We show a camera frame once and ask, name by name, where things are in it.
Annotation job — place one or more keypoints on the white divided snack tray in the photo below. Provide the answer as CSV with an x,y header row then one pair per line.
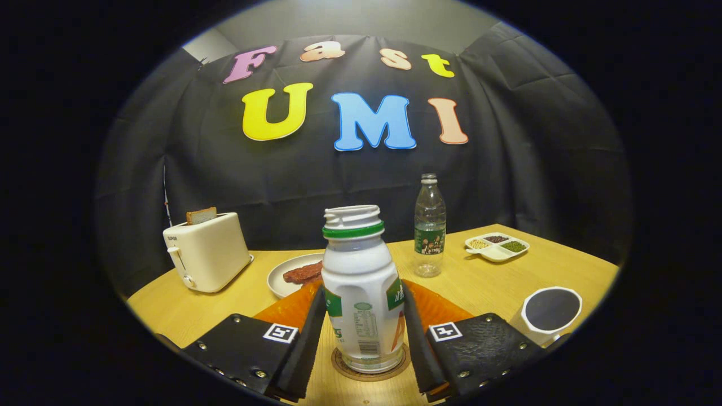
x,y
495,255

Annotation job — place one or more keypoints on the red meat slice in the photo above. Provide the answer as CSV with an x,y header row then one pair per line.
x,y
303,273

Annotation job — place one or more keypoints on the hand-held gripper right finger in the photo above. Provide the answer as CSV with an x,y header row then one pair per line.
x,y
417,349

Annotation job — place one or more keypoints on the round cork coaster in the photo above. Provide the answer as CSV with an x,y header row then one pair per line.
x,y
372,376

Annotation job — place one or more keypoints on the black backdrop cloth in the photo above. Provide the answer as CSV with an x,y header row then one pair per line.
x,y
507,141

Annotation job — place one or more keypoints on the pile of green beans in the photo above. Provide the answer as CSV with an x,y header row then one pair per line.
x,y
514,246

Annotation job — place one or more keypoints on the wooden table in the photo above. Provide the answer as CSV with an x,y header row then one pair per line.
x,y
479,287

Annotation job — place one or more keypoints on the white juice bottle green label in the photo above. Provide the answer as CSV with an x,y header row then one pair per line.
x,y
361,270

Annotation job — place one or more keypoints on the clear plastic water bottle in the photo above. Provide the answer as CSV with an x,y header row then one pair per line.
x,y
430,225

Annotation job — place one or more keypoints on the oval grey plate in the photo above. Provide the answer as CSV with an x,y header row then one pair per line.
x,y
277,282

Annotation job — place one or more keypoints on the cream toaster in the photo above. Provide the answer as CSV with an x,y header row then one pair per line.
x,y
211,254

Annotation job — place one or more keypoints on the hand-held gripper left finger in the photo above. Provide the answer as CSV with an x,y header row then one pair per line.
x,y
307,344

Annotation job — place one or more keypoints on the pile of dark red beans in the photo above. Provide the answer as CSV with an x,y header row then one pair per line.
x,y
496,239

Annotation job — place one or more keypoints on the bread slice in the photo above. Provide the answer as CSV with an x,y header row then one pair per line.
x,y
201,215

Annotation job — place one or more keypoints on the pile of yellow beans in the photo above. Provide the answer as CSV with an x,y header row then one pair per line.
x,y
479,244

